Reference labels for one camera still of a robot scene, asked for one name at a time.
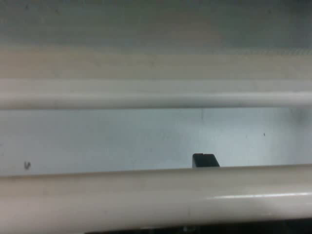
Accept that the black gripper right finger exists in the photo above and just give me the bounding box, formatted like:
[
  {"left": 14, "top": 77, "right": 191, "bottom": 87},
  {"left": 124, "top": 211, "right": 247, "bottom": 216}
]
[{"left": 204, "top": 154, "right": 221, "bottom": 169}]

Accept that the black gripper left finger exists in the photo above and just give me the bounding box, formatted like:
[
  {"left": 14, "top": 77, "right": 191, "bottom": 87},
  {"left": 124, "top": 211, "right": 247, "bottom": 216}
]
[{"left": 192, "top": 153, "right": 205, "bottom": 169}]

